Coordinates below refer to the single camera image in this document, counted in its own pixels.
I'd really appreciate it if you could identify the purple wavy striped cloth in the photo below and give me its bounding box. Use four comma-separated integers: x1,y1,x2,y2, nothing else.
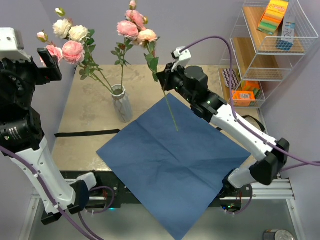
222,68,240,90

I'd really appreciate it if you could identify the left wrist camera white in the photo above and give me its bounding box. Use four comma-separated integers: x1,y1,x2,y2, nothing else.
0,27,31,63

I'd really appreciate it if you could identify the blue wrapping paper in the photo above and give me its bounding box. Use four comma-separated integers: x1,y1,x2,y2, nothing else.
97,94,250,240

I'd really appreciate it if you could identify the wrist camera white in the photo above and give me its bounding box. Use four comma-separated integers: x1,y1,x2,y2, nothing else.
171,46,192,72
0,27,31,63

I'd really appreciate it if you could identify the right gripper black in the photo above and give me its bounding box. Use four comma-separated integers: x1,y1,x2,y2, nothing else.
156,62,195,105

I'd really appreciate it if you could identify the metal tin can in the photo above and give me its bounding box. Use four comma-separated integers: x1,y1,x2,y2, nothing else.
262,229,295,240

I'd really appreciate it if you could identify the white blue cube box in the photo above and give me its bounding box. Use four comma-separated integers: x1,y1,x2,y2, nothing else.
275,12,296,51

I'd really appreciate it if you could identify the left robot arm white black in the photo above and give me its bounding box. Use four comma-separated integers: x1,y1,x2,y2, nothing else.
0,48,104,225

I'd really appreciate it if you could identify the peach rose stem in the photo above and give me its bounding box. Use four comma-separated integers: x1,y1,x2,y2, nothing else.
136,29,180,133

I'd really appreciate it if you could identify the white wire shelf rack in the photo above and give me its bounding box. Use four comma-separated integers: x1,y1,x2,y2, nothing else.
219,0,319,109

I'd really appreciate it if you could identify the yellow green sponge pack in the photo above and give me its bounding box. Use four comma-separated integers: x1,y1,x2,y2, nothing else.
241,80,260,92

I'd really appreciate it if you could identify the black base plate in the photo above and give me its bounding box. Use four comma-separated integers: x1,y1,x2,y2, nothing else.
59,170,253,209

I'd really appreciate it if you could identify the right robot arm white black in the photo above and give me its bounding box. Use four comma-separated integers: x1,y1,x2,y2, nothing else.
156,63,290,197

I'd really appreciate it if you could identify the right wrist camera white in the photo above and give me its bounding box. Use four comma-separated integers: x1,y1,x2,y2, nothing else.
171,46,192,72

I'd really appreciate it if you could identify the white ceramic vase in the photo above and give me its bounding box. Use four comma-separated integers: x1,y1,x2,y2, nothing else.
111,84,133,123

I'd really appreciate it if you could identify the orange box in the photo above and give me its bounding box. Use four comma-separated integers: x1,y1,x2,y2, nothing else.
232,90,256,107

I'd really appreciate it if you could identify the black ribbon gold lettering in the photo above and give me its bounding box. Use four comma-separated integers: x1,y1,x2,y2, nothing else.
54,115,266,138

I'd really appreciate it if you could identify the white pink rose stem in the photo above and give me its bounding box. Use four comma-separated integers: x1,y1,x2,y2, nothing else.
36,7,114,94

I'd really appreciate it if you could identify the colourful sponge pack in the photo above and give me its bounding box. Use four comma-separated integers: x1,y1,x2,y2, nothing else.
257,0,289,35

